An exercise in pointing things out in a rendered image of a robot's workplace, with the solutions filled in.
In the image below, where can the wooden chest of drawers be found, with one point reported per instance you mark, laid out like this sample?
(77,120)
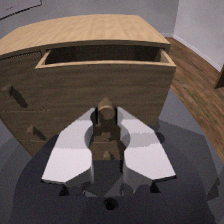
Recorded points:
(99,29)

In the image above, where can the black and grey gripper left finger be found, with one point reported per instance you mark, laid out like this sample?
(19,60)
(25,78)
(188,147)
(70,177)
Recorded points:
(64,161)

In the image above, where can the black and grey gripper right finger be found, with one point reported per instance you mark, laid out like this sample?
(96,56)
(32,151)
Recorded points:
(150,158)

